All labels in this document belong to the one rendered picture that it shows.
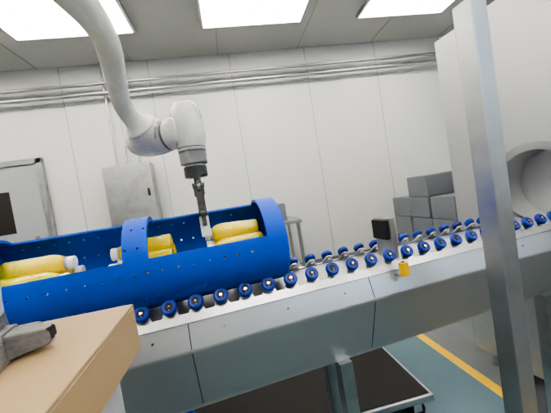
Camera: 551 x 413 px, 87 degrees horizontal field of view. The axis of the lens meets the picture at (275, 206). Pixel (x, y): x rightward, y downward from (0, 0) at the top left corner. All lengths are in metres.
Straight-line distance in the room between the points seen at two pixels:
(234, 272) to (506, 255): 0.79
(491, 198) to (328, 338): 0.66
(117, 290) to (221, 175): 3.55
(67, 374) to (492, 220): 1.02
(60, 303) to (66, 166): 3.99
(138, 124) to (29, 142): 4.12
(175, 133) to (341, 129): 3.98
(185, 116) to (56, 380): 0.75
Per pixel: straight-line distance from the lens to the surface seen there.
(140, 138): 1.05
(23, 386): 0.47
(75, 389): 0.44
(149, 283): 0.89
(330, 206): 4.59
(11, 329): 0.55
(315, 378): 1.96
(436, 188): 3.98
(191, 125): 0.98
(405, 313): 1.20
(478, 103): 1.05
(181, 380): 1.02
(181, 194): 4.37
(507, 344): 1.18
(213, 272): 0.88
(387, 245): 1.21
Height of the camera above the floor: 1.24
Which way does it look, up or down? 2 degrees down
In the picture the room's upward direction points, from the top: 9 degrees counter-clockwise
